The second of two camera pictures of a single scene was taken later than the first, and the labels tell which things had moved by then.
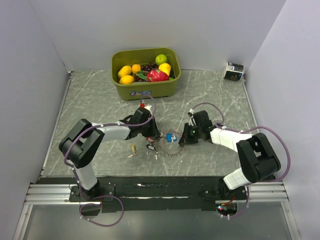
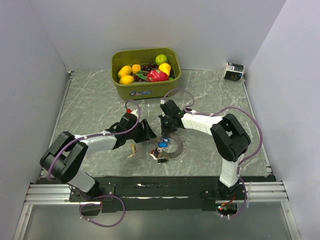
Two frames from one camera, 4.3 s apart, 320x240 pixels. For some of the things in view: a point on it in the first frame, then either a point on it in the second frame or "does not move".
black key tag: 149,146 -> 161,160
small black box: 234,71 does not move
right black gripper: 185,138 -> 165,130
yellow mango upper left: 124,70 does not move
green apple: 160,59 does not move
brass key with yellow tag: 135,153 does not move
